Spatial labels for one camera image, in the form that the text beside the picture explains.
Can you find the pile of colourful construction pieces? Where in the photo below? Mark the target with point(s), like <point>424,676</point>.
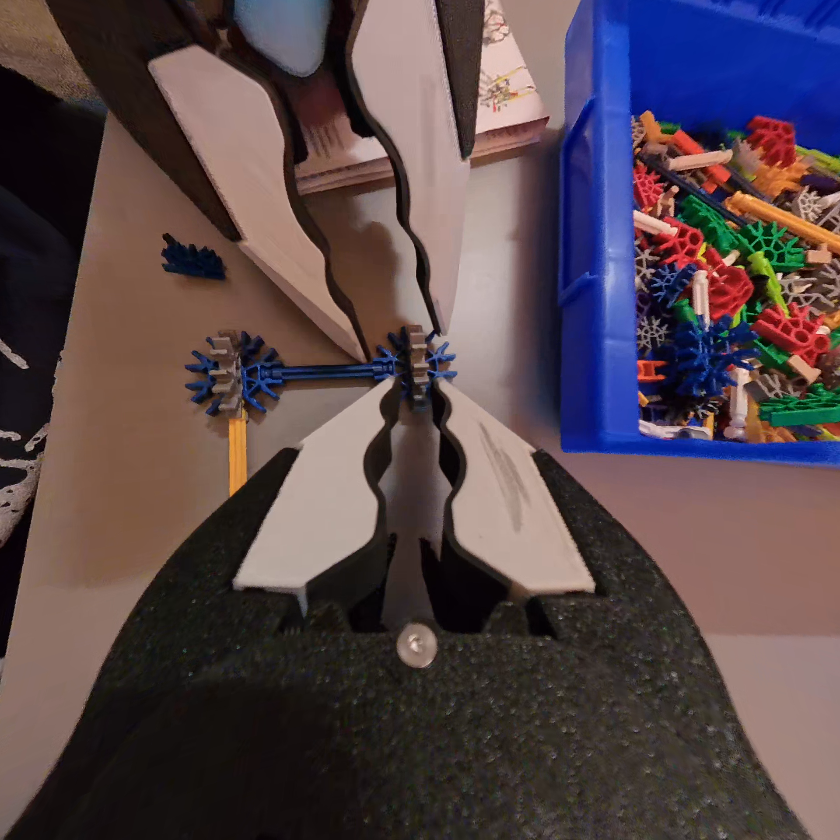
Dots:
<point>735,275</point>

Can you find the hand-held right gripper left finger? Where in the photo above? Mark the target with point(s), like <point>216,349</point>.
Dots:
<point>308,518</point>

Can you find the blue double snowflake connector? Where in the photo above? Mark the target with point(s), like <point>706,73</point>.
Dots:
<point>441,367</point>

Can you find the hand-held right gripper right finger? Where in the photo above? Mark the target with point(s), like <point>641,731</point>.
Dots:
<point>518,518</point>

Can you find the grey snowflake connector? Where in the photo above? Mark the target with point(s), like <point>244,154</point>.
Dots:
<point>226,374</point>
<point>417,367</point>

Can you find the yellow plastic rod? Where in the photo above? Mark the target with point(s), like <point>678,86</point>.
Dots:
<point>237,459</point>

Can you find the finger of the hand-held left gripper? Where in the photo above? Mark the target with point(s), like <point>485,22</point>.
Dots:
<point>243,151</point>
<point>413,131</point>

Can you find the blue plastic bin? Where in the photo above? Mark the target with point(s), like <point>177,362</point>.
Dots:
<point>597,262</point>

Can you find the blue connector with black peg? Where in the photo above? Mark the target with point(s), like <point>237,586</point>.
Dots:
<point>193,259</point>

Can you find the toy instruction booklet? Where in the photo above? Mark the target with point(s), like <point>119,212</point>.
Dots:
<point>512,85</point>

